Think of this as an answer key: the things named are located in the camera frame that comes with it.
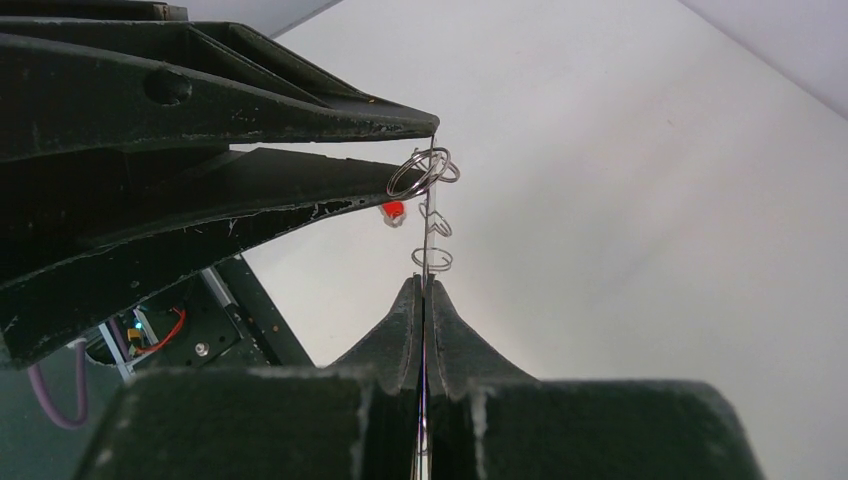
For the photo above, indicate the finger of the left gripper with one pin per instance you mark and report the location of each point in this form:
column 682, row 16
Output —
column 85, row 240
column 139, row 75

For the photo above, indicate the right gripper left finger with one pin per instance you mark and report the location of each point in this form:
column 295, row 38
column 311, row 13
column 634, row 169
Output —
column 354, row 419

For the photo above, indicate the red tagged key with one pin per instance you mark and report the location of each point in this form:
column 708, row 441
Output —
column 394, row 213

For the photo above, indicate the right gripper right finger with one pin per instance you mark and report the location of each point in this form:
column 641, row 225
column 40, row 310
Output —
column 489, row 419

